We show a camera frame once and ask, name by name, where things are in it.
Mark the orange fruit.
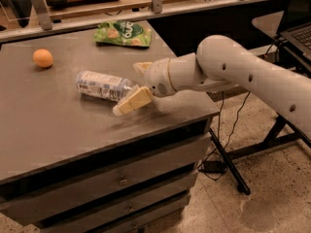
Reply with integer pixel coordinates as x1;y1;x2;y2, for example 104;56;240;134
33;49;53;68

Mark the metal shelf rail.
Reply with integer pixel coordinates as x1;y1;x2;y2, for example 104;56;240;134
0;0;270;44

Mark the black table leg frame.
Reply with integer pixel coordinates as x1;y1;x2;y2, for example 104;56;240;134
209;116;311;195

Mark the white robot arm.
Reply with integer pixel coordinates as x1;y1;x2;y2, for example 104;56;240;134
113;35;311;137

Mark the green snack bag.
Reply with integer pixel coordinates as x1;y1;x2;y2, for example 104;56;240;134
93;20;152;48

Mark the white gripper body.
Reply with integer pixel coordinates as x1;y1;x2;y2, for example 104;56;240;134
145;58;176;97

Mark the black cable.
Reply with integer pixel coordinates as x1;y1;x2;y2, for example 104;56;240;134
197;91;252;182

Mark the grey drawer cabinet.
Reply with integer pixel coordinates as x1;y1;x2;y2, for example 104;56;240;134
0;31;217;233

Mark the black laptop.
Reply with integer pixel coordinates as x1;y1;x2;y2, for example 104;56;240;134
277;0;311;60

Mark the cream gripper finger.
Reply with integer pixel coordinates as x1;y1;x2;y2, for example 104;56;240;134
133;62;152;76
113;85;153;117

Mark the clear plastic water bottle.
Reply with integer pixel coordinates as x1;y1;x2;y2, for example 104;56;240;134
76;71;136;102

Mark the black power adapter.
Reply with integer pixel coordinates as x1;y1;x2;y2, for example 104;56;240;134
202;161;226;173

